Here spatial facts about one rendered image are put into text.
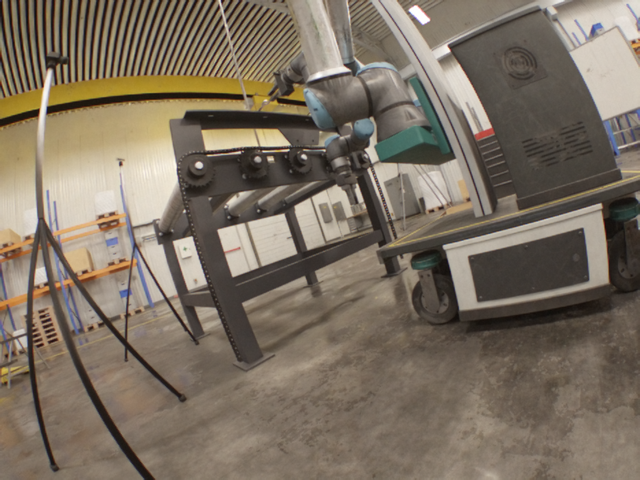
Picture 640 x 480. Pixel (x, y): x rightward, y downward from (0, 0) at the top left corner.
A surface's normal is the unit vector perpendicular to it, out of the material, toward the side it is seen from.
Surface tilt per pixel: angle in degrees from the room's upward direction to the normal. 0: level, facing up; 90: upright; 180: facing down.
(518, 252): 90
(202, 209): 90
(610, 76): 90
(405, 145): 90
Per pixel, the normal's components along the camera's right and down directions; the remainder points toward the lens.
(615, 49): -0.90, 0.30
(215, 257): 0.65, -0.21
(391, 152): -0.66, 0.23
